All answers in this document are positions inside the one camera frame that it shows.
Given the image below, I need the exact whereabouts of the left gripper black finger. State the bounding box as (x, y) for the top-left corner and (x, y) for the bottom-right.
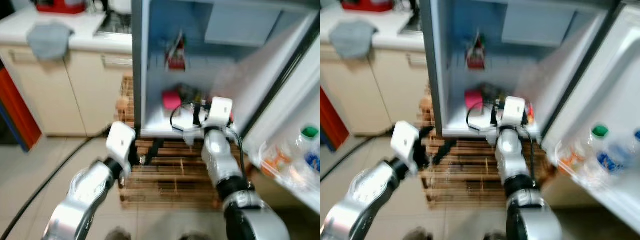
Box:
(145, 139), (165, 164)
(432, 139), (458, 167)

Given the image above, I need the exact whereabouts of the white fridge door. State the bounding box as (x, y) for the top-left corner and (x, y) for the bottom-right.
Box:
(540, 5), (640, 221)
(240, 32), (321, 213)

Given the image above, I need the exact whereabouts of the wooden wine rack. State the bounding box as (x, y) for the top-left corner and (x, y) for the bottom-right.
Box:
(419, 82), (556, 208)
(114, 75), (253, 210)

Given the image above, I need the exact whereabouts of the red sauce packet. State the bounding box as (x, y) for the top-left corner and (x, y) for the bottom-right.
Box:
(166, 31), (187, 71)
(466, 31), (487, 70)

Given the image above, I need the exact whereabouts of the beige kitchen cabinet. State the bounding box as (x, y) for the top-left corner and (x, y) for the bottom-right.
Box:
(320, 7), (441, 138)
(0, 9), (137, 138)

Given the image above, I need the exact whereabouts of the orange snack packet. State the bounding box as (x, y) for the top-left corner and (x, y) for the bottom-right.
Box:
(556, 142), (587, 175)
(261, 144), (292, 177)

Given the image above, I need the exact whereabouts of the white freezer compartment flap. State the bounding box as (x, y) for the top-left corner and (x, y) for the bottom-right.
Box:
(204, 4), (284, 48)
(501, 4), (576, 48)

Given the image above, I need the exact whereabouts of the orange flat board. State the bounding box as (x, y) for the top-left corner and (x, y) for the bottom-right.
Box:
(320, 85), (351, 151)
(0, 64), (44, 151)

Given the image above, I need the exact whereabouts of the green cap water bottle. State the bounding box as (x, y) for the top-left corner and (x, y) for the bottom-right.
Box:
(294, 125), (321, 173)
(586, 125), (626, 177)

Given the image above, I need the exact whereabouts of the steel gas hob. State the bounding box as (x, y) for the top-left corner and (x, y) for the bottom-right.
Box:
(93, 10), (134, 40)
(398, 10), (426, 37)

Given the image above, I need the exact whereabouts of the grey cloth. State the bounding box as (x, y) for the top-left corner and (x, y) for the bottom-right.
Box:
(26, 22), (76, 62)
(330, 20), (379, 61)

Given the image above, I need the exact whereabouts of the blue flat board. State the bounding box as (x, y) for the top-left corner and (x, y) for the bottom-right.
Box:
(0, 102), (30, 152)

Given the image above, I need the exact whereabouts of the blue cap water bottle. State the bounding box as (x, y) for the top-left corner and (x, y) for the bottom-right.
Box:
(617, 129), (640, 168)

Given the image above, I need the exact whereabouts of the red coffee machine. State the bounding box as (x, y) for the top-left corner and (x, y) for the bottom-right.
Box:
(35, 0), (87, 15)
(341, 0), (394, 13)

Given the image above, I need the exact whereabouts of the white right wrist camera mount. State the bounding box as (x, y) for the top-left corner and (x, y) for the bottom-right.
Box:
(501, 96), (527, 128)
(206, 96), (235, 129)

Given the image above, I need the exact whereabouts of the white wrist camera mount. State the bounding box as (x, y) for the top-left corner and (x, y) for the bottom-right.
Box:
(390, 120), (422, 173)
(206, 96), (235, 129)
(501, 96), (527, 128)
(105, 121), (137, 168)

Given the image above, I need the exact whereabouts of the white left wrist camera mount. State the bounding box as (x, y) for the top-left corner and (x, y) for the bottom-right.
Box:
(105, 121), (137, 168)
(390, 120), (422, 173)

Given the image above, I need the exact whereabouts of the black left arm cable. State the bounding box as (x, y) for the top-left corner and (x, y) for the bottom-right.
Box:
(0, 127), (115, 240)
(320, 127), (398, 183)

